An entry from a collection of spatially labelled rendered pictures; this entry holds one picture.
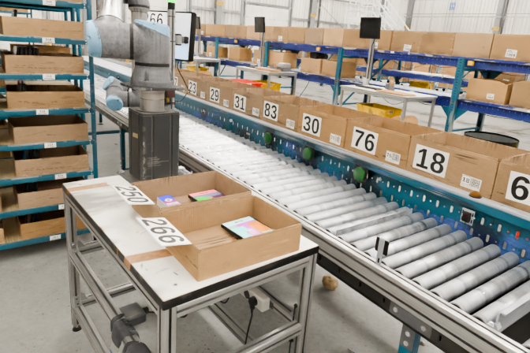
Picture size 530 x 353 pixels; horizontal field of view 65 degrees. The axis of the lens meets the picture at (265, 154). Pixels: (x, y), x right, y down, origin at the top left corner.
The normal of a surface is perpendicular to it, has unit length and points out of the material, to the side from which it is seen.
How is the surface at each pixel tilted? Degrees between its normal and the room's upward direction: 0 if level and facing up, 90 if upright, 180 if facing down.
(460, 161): 90
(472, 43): 89
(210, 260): 91
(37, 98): 91
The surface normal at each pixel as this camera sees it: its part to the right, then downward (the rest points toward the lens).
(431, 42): -0.80, 0.10
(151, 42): 0.31, 0.27
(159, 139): 0.62, 0.25
